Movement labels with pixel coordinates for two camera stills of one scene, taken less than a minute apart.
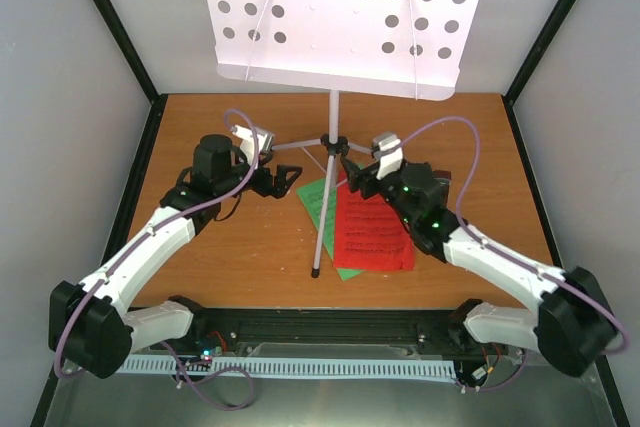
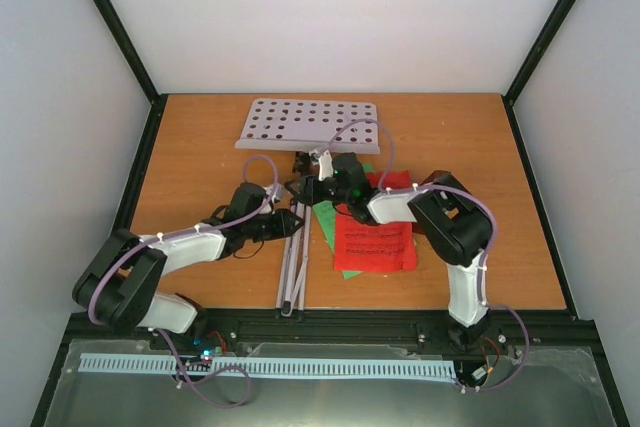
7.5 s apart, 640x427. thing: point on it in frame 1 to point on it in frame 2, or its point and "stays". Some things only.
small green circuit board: [208, 353] stays
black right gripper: [357, 177] to [306, 184]
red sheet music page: [369, 233] stays
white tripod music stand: [386, 21] to [332, 126]
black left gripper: [279, 190] to [284, 228]
